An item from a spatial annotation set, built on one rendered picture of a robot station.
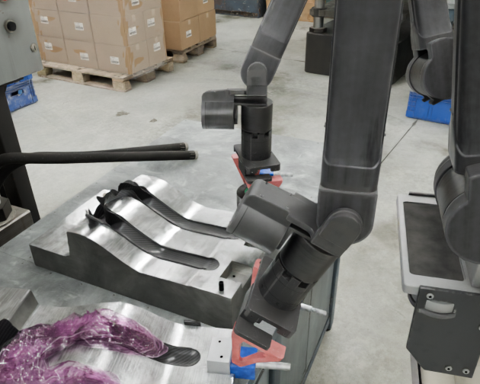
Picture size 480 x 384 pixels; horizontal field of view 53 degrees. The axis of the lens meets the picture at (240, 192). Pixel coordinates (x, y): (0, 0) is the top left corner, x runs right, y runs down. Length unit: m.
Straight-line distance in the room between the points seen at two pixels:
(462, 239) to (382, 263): 1.95
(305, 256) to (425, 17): 0.49
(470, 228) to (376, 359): 1.54
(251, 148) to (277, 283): 0.36
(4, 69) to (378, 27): 1.24
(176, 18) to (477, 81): 5.08
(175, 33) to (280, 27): 4.68
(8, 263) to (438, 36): 1.00
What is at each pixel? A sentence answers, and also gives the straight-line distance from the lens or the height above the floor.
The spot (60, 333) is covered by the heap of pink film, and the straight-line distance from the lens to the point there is 0.86.
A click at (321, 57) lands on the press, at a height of 0.18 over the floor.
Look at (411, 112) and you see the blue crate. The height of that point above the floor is 0.05.
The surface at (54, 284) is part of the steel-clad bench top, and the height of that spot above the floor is 0.80.
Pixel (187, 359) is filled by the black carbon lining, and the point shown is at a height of 0.85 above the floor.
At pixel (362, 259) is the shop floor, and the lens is 2.43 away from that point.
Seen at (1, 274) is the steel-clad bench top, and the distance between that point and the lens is 1.20.
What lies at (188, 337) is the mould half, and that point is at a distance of 0.87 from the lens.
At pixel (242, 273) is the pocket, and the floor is 0.87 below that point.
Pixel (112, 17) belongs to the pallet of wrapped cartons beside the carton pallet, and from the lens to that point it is 4.71.
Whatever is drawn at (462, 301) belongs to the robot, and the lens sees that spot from 0.72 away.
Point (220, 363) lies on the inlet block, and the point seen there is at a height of 0.88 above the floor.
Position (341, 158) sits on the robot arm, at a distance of 0.47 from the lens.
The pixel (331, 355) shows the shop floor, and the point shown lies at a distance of 1.98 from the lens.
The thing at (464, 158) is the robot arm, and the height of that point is 1.30.
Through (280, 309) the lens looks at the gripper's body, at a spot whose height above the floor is 1.07.
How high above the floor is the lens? 1.49
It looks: 31 degrees down
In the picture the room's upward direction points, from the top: 1 degrees counter-clockwise
